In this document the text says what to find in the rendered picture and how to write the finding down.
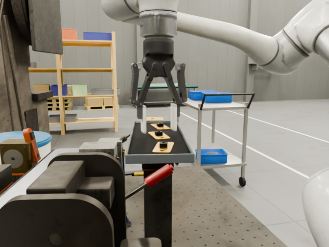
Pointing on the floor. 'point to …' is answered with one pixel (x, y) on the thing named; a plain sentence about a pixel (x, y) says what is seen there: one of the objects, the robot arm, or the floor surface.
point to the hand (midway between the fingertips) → (158, 120)
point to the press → (53, 19)
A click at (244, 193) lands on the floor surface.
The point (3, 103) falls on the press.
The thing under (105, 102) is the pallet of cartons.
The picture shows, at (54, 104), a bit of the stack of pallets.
